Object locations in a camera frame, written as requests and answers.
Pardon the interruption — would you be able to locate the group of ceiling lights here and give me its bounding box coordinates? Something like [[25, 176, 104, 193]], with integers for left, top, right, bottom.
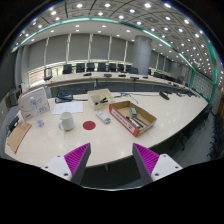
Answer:
[[13, 1, 224, 88]]

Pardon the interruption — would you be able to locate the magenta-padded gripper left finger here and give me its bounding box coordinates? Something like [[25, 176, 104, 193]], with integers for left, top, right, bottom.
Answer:
[[41, 142, 92, 186]]

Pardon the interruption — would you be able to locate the black desk microphone console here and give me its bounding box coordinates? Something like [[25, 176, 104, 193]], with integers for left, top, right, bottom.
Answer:
[[54, 92, 74, 104]]

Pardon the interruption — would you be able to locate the grey round column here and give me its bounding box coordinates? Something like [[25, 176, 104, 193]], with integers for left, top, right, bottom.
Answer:
[[132, 35, 153, 76]]

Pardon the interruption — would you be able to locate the white printed paper sheet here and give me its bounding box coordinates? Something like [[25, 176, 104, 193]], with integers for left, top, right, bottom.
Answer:
[[51, 101, 85, 115]]

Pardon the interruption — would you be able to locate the open brown box, red side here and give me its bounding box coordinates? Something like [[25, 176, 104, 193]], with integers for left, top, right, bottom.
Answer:
[[108, 100, 158, 138]]

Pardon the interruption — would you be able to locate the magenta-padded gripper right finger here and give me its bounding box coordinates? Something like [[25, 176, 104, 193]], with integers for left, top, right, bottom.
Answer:
[[132, 142, 184, 186]]

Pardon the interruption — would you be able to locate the flat round red coaster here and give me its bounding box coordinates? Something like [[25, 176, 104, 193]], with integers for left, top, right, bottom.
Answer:
[[82, 120, 97, 131]]

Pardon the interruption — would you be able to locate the black marker pen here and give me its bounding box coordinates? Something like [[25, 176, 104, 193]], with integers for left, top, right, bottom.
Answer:
[[125, 115, 149, 130]]

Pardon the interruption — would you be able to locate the black tabletop microphone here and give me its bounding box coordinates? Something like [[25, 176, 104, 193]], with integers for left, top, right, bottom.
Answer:
[[158, 91, 170, 101]]

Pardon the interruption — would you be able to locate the white ceramic mug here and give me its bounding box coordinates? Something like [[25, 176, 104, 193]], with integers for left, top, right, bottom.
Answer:
[[58, 111, 76, 132]]

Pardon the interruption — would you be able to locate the clear plastic water bottle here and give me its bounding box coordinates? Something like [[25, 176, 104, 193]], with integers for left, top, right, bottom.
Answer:
[[29, 95, 46, 129]]

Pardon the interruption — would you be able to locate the small open white box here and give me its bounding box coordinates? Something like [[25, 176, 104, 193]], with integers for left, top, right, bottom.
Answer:
[[87, 88, 116, 111]]

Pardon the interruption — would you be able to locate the flat brown cardboard piece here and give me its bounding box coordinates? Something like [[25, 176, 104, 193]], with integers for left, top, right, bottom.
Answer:
[[6, 121, 33, 155]]

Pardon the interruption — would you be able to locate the row of black office chairs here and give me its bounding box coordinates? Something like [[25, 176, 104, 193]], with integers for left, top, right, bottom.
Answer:
[[61, 61, 140, 75]]

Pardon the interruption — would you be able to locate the large white printed carton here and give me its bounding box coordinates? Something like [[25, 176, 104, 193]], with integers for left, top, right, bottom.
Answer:
[[17, 86, 51, 122]]

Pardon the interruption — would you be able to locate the small white rectangular device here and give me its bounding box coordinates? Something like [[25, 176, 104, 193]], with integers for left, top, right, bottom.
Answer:
[[95, 110, 112, 125]]

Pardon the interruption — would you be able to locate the grey box monitor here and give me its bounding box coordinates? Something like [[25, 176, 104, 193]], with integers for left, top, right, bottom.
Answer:
[[6, 87, 23, 108]]

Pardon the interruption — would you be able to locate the black power adapter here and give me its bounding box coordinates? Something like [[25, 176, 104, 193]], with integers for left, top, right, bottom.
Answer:
[[8, 114, 20, 133]]

